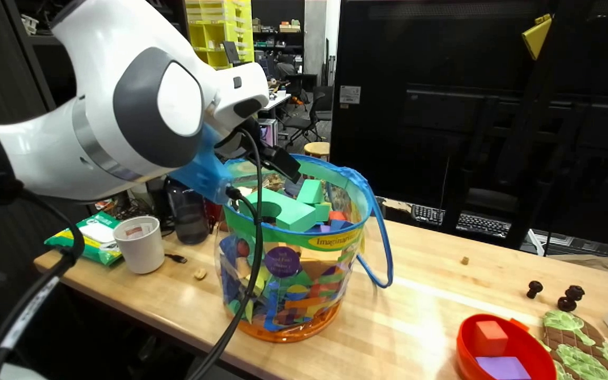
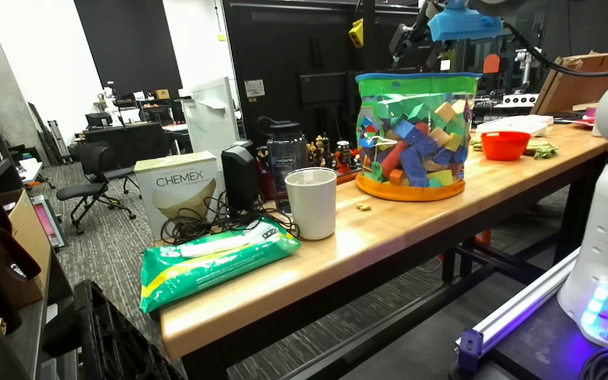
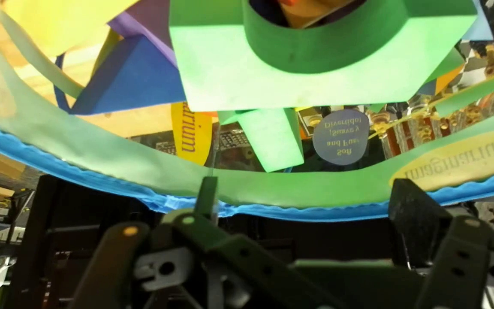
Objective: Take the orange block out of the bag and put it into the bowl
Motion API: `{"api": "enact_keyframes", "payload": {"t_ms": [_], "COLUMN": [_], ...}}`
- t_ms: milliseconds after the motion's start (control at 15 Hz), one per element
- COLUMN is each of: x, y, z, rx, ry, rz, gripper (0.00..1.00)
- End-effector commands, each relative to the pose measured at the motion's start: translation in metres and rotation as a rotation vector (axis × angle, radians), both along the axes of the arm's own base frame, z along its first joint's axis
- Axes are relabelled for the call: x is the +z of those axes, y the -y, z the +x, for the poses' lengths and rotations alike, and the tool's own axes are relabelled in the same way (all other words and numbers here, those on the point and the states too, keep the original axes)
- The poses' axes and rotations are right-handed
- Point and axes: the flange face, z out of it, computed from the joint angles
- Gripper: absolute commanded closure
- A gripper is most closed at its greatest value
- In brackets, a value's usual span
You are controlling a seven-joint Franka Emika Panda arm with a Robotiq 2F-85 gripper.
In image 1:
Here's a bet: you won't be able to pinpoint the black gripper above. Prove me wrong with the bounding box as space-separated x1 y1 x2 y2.
236 133 304 188

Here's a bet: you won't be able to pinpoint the orange foam block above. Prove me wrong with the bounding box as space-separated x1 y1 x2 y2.
474 319 512 357

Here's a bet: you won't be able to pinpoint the small green foam block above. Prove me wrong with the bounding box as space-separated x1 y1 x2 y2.
293 177 325 206

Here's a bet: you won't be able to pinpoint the large green foam block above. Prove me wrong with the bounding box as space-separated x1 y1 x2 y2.
243 185 333 233

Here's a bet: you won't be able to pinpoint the purple round foam block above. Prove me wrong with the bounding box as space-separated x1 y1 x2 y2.
264 244 302 279

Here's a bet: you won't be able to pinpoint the red plastic bowl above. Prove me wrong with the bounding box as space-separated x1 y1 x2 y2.
455 312 558 380

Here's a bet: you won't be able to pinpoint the round wooden stool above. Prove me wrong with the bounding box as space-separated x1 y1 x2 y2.
302 139 332 160

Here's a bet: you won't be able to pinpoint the dark glass jar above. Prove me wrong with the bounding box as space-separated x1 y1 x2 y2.
164 177 214 246

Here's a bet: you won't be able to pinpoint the clear tub of toys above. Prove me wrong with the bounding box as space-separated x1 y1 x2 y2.
216 153 395 345

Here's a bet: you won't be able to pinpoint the yellow storage bins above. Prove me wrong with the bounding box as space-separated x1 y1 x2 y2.
184 0 256 69

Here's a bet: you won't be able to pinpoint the white paper cup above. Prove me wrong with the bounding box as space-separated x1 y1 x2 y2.
112 214 166 277

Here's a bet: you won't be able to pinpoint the black keyboard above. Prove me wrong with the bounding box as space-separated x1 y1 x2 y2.
455 209 514 240

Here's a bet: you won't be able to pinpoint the green wipes packet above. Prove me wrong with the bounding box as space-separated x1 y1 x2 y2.
42 209 127 270

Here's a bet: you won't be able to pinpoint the yellow triangle sticker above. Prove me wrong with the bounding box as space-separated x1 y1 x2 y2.
521 11 556 62

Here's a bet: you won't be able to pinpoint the green patterned pot holder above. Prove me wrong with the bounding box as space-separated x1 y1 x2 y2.
536 308 608 380

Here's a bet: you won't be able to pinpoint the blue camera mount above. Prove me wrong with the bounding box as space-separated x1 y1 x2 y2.
172 125 239 206

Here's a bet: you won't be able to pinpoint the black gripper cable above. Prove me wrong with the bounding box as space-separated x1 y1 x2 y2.
184 126 268 380

